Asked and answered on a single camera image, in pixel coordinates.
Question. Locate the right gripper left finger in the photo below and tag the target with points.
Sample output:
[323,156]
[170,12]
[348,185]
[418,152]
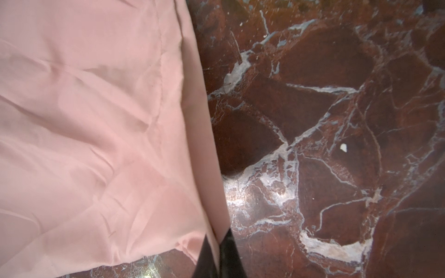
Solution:
[205,267]

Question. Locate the pink garment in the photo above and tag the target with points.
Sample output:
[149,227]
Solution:
[107,150]

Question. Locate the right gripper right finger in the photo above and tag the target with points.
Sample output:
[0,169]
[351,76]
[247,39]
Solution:
[230,261]

